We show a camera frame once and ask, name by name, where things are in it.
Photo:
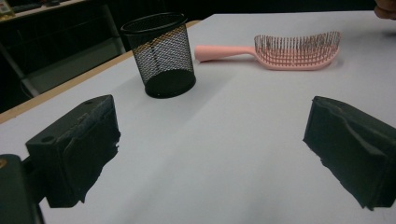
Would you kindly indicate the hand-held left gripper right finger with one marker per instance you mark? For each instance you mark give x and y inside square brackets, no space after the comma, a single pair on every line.
[355,146]

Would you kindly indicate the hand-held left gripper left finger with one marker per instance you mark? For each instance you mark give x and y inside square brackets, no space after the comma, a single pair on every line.
[77,155]

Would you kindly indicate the pink hairbrush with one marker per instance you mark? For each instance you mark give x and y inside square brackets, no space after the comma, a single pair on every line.
[280,54]

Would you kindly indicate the black mesh pen holder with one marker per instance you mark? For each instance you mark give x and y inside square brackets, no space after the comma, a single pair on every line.
[162,53]

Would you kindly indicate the black keyboard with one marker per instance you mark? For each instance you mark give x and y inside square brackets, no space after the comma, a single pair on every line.
[26,7]

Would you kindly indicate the yellow box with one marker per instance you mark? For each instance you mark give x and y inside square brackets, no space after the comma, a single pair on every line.
[5,7]

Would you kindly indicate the grey metal shelf frame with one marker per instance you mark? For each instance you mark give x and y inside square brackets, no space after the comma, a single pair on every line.
[74,65]

